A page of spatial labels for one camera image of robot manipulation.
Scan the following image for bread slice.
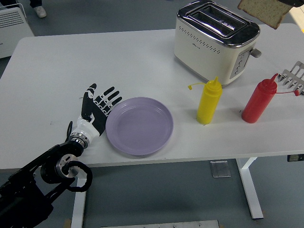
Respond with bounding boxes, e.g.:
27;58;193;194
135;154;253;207
237;0;293;30

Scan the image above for white table leg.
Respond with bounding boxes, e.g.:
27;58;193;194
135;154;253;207
69;167;89;228
235;157;264;219

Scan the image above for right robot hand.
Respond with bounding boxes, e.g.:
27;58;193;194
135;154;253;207
277;0;304;8

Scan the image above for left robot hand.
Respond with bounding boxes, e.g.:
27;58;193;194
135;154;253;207
72;83;123;141

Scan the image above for yellow squeeze bottle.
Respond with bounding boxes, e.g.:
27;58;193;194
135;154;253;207
187;76;223;124

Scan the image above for small metal floor plate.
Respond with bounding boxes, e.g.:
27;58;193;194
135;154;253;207
209;161;231;178

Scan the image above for person's white shoe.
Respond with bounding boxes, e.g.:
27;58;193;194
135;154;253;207
33;6;47;18

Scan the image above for black table control box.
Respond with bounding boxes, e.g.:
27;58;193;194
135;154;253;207
286;153;304;162

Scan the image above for red squeeze bottle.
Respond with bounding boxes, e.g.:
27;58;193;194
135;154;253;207
241;73;300;124

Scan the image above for cream and chrome toaster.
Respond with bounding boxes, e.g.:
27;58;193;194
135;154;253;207
173;0;262;86

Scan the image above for long metal base plate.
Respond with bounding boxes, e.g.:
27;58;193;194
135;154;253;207
99;219;220;228

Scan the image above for purple plate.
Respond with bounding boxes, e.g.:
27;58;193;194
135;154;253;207
105;96;174;156

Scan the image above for metal toast rack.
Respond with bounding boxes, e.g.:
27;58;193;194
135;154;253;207
277;61;304;95

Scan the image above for white heater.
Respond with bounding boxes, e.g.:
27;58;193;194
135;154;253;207
0;0;35;59

